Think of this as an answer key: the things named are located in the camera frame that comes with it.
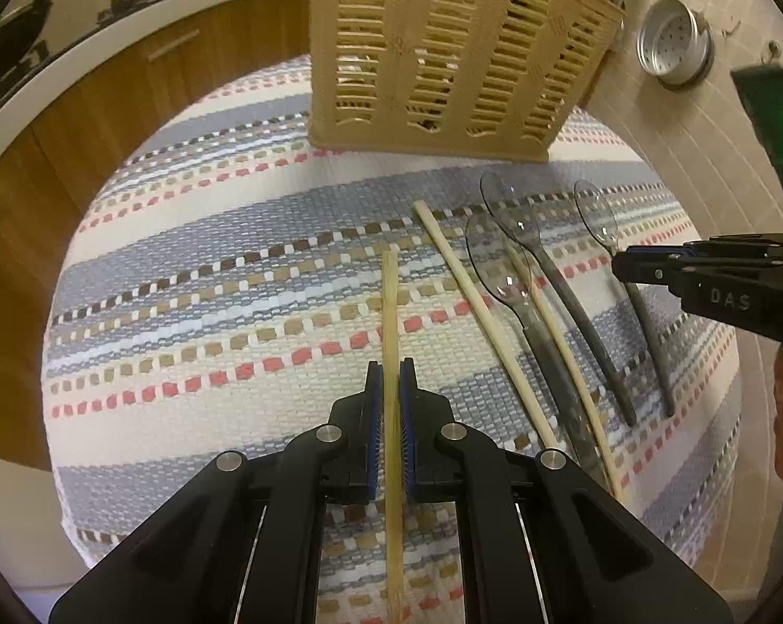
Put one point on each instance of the black gas stove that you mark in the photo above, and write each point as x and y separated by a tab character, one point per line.
125	3

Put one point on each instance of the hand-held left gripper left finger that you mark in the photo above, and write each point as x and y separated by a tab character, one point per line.
375	429

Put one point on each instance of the round metal steamer plate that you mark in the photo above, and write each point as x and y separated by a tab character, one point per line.
671	39

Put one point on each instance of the striped woven tablecloth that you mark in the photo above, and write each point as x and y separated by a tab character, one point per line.
235	273

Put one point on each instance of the wooden chopstick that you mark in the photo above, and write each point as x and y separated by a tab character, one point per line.
389	312
560	351
469	299

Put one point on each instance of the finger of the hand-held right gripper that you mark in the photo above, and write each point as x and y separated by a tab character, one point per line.
638	268
723	248

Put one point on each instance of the wooden base cabinets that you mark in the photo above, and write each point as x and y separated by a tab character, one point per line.
138	84

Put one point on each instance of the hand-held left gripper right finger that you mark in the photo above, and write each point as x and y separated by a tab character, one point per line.
410	429

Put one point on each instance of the clear plastic spoon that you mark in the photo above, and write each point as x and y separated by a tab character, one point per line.
492	266
580	318
596	218

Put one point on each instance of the white kitchen countertop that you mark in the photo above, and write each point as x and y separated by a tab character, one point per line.
105	39

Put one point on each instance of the beige plastic utensil basket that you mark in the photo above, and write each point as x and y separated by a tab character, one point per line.
430	45

